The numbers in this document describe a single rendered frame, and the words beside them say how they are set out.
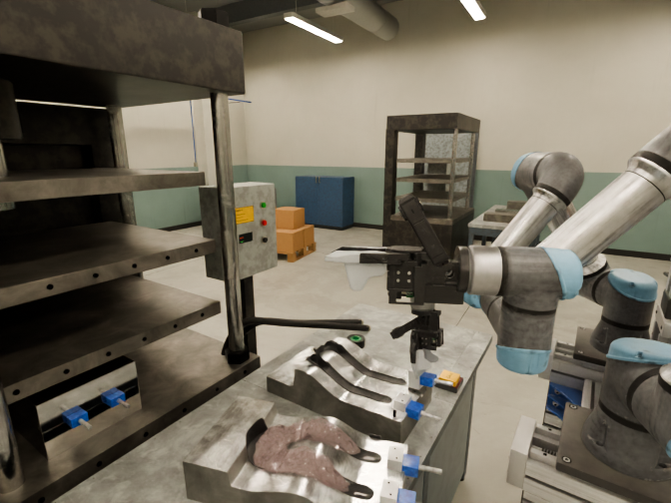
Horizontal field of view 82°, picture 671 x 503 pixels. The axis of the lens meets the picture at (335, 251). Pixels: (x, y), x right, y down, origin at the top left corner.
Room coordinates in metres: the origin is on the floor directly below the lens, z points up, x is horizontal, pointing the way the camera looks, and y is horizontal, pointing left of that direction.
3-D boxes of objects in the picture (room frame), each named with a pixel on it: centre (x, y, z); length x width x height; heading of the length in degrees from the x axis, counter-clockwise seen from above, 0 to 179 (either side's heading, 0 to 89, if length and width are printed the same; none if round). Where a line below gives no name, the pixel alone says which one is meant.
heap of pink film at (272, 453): (0.81, 0.08, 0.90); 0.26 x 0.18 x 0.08; 74
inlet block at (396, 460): (0.79, -0.20, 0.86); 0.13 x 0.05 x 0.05; 74
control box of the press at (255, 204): (1.71, 0.43, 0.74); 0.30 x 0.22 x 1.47; 147
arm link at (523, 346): (0.56, -0.30, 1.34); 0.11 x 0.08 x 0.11; 172
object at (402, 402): (0.95, -0.24, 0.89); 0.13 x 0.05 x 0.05; 57
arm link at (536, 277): (0.55, -0.30, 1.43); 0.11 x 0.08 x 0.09; 82
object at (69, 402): (1.13, 0.93, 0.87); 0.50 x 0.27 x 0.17; 57
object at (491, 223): (5.09, -2.34, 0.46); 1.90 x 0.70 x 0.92; 149
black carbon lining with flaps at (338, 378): (1.14, -0.05, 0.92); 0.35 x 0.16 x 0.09; 57
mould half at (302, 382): (1.15, -0.04, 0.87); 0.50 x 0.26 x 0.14; 57
